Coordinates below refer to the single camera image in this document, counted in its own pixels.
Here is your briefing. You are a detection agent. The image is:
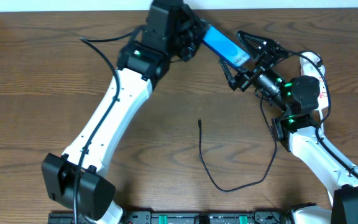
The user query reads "blue Samsung Galaxy smartphone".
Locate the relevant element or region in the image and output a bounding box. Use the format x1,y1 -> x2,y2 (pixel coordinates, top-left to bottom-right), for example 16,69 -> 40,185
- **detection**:
203,26 -> 250,69

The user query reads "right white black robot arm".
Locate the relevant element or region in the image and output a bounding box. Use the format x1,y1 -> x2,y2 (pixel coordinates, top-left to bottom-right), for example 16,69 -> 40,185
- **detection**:
219,30 -> 358,223

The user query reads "black USB charging cable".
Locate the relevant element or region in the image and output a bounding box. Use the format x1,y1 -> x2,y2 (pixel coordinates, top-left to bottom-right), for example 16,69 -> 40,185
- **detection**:
198,93 -> 278,194

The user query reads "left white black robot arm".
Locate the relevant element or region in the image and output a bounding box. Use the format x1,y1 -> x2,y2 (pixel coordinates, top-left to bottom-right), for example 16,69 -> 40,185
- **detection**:
42,0 -> 208,223

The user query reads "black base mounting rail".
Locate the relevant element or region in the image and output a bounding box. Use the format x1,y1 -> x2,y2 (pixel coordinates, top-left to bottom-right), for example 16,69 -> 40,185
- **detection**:
47,210 -> 291,224

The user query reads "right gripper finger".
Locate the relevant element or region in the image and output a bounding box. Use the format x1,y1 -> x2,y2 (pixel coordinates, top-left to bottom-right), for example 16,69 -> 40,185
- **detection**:
236,30 -> 275,60
219,58 -> 237,90

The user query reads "white USB charger plug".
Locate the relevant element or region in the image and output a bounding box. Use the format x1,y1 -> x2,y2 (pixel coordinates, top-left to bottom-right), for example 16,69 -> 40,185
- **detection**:
300,52 -> 325,78

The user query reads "white power strip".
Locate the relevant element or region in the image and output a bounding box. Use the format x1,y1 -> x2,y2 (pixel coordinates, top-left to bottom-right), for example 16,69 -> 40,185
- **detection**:
299,52 -> 331,111

